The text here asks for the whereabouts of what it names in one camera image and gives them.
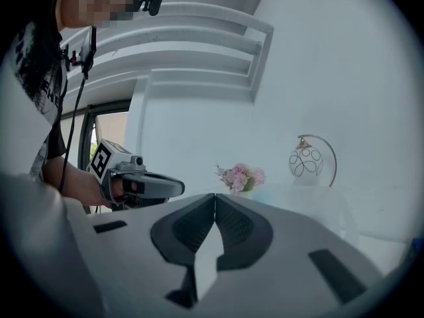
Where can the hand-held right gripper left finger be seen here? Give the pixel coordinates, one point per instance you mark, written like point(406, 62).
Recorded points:
point(139, 237)

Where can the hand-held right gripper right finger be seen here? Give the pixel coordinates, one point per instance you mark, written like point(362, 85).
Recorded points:
point(291, 237)

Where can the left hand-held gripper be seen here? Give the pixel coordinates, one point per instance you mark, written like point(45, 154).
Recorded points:
point(101, 161)

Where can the clear plastic container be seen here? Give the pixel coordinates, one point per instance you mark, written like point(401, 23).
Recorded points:
point(308, 207)

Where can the pink flowers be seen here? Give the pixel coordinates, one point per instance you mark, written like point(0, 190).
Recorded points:
point(243, 177)

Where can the person's left forearm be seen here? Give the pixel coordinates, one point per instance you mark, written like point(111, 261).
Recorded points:
point(76, 181)

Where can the person's left hand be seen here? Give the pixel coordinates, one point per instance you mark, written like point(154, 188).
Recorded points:
point(116, 187)

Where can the dark framed window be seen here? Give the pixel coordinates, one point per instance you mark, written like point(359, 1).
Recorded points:
point(109, 124)

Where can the black chest-mounted device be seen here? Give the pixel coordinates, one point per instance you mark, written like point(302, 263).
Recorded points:
point(86, 51)

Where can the person's black printed t-shirt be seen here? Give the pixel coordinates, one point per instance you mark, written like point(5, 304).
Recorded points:
point(36, 78)

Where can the person's head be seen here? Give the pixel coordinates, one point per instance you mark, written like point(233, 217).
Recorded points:
point(86, 2)

